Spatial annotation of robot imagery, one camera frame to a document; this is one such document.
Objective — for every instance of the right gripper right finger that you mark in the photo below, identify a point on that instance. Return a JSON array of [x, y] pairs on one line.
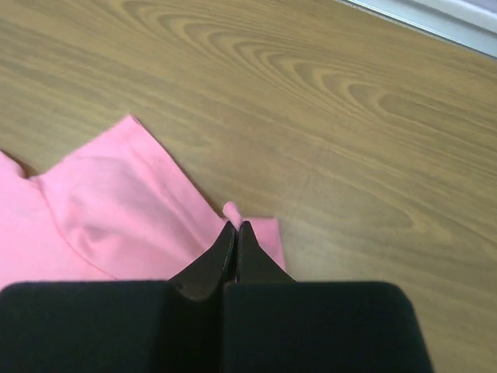
[[253, 264]]

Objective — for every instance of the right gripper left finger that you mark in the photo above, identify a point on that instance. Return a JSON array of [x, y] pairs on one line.
[[204, 277]]

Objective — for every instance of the pink t shirt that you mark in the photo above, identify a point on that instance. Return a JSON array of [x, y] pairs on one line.
[[118, 208]]

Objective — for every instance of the aluminium frame rail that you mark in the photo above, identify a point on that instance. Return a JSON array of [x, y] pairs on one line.
[[470, 24]]

